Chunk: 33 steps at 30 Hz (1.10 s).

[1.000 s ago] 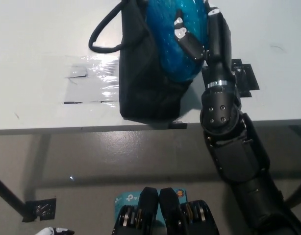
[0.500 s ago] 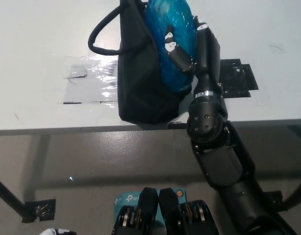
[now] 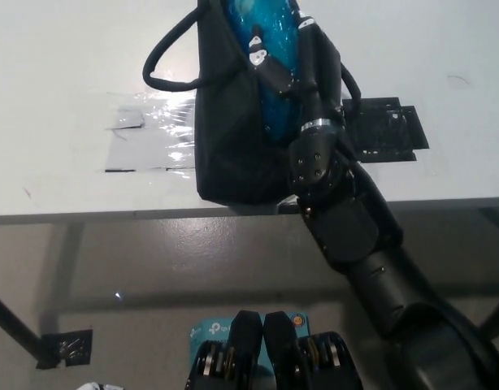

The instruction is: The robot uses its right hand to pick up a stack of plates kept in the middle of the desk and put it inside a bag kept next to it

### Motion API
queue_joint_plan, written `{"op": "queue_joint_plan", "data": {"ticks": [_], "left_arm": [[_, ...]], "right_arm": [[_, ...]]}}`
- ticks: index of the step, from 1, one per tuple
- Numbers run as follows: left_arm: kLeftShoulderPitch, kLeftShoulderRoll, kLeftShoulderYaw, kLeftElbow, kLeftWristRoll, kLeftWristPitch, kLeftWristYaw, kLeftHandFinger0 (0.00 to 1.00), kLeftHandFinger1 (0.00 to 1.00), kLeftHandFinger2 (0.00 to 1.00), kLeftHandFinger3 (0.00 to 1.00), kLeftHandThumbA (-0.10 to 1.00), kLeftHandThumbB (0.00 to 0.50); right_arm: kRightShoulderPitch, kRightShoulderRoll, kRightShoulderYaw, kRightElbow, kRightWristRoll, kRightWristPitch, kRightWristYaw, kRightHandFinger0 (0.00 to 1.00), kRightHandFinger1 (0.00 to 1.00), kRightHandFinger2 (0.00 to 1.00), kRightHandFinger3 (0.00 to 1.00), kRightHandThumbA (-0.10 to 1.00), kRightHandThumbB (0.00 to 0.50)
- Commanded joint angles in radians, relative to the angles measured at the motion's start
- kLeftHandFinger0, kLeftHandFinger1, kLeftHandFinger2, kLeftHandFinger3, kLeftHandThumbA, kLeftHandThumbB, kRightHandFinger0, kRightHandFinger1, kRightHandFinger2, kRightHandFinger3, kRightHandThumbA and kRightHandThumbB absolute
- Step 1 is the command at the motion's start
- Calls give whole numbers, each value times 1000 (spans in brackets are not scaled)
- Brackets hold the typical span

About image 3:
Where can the large black tape patch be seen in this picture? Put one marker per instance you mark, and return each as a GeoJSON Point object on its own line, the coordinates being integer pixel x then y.
{"type": "Point", "coordinates": [387, 130]}

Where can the blue plate stack plastic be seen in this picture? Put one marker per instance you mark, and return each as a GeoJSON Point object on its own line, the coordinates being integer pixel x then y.
{"type": "Point", "coordinates": [274, 113]}

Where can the black table leg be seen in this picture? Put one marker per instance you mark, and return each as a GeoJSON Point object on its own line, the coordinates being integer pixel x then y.
{"type": "Point", "coordinates": [14, 321]}
{"type": "Point", "coordinates": [495, 319]}

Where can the small black tape piece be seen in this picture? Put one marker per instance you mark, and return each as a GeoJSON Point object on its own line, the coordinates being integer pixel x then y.
{"type": "Point", "coordinates": [284, 208]}

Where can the teal tp-link box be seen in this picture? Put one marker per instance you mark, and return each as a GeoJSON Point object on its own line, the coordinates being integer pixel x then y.
{"type": "Point", "coordinates": [209, 329]}

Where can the black floor bracket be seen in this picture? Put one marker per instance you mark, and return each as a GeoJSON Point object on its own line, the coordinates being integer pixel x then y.
{"type": "Point", "coordinates": [66, 348]}

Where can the clear plastic tape film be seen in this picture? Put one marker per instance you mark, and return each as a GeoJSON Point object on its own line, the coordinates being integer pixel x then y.
{"type": "Point", "coordinates": [176, 118]}

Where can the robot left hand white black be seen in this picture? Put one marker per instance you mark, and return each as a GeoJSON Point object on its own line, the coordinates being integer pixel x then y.
{"type": "Point", "coordinates": [96, 386]}

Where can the robot right hand white black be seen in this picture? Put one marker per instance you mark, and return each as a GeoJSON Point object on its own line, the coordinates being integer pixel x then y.
{"type": "Point", "coordinates": [322, 77]}

